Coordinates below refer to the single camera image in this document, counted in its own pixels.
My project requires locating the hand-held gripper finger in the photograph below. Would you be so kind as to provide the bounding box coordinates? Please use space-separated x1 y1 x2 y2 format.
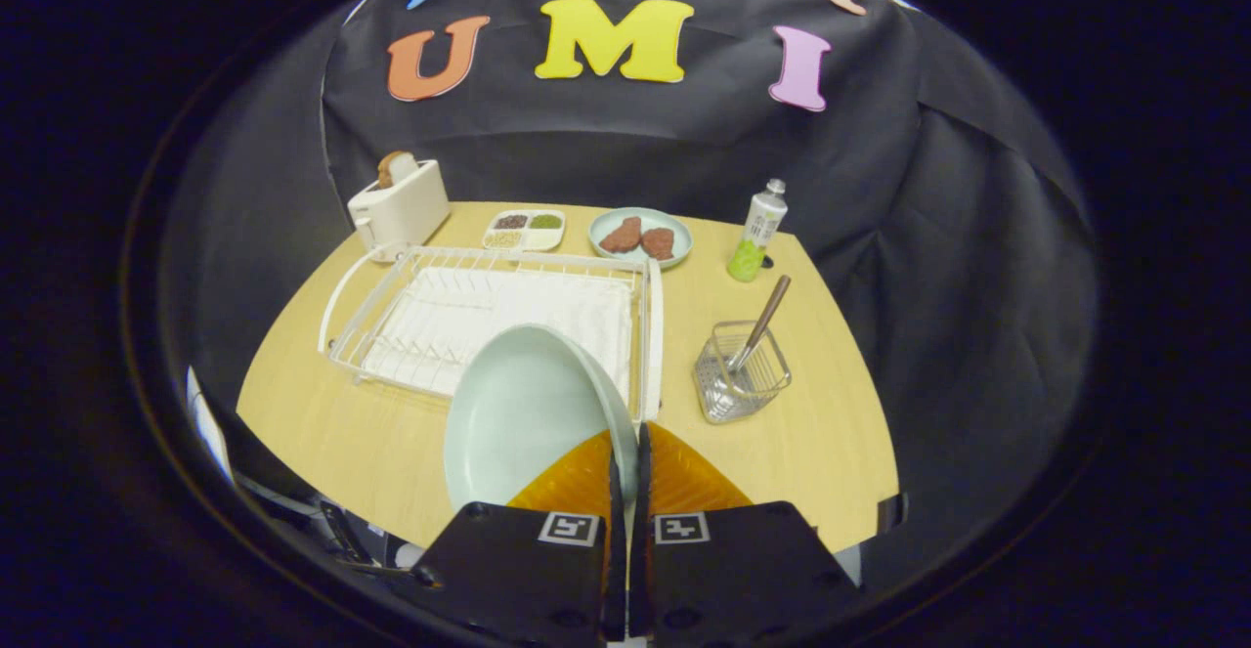
630 421 861 648
410 428 628 648

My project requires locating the wooden handled spoon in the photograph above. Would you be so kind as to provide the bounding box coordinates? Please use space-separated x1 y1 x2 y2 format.
728 275 793 375

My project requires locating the white wire dish rack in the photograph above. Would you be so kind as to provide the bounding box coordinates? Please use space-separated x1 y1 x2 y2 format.
318 242 666 426

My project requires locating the white divided condiment dish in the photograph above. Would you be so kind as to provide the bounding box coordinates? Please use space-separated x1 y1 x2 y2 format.
481 208 567 252

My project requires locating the pale green plate with meat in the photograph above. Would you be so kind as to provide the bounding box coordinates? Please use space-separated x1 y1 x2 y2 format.
587 207 694 271

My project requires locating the white and green bottle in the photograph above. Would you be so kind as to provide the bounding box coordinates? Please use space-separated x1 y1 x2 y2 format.
726 178 789 284

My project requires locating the white toaster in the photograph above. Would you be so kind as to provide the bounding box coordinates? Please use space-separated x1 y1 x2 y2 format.
347 158 452 263

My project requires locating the black backdrop cloth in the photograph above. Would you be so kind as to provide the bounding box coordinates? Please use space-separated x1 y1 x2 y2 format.
161 0 1100 590

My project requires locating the toast slice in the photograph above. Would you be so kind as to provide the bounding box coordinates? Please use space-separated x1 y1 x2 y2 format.
377 151 419 190

